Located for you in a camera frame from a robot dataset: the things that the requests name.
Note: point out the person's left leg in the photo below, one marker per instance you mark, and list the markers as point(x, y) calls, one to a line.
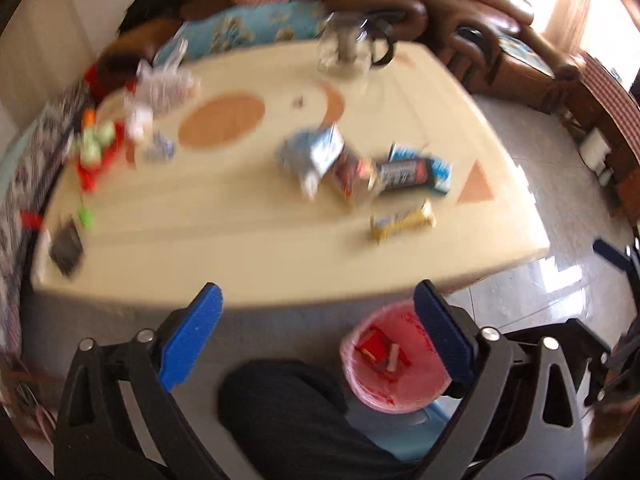
point(295, 425)

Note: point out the blue white medicine box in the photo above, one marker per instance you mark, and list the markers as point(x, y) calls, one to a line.
point(442, 172)

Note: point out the crumpled white wrapper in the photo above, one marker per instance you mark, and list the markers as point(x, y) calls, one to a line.
point(140, 120)

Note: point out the checkered cloth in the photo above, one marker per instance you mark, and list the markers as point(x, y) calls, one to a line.
point(612, 100)

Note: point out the glass teapot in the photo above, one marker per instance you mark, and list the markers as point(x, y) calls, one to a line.
point(345, 45)

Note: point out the blue armchair cushion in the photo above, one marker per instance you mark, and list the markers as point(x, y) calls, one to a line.
point(525, 52)

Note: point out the small red piece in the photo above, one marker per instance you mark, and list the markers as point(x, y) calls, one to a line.
point(31, 220)

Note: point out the pale green toy figure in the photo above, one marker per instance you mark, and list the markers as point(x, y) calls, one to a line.
point(95, 142)

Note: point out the pink trash bin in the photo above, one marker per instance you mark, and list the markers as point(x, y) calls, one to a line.
point(395, 390)

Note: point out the patterned blanket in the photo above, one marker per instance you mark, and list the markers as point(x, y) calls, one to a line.
point(20, 170)

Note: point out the blue white candy wrapper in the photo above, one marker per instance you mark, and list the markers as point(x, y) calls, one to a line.
point(160, 147)

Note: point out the black cardboard box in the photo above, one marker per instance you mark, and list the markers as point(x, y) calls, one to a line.
point(404, 174)

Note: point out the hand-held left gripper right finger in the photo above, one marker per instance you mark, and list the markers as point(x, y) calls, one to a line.
point(445, 340)

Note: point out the blue plastic stool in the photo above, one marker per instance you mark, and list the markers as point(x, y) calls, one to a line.
point(400, 435)

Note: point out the small green piece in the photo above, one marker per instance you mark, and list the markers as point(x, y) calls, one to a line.
point(85, 217)

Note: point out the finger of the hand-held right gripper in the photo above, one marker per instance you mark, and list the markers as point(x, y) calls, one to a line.
point(611, 255)
point(587, 345)

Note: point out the red brown snack packet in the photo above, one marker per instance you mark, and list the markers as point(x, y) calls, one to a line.
point(350, 175)

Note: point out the red wrapper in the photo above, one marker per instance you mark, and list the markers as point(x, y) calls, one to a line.
point(371, 345)

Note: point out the yellow snack bar wrapper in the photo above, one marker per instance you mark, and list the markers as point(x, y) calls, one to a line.
point(402, 221)

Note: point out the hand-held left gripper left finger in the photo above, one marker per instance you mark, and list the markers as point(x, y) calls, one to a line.
point(192, 335)

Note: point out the clear plastic packet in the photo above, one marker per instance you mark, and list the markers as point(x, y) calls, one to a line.
point(167, 85)

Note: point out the blue white snack packet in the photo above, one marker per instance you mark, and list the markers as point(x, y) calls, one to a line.
point(312, 155)

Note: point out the brown leather armchair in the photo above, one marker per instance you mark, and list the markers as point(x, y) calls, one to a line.
point(520, 85)

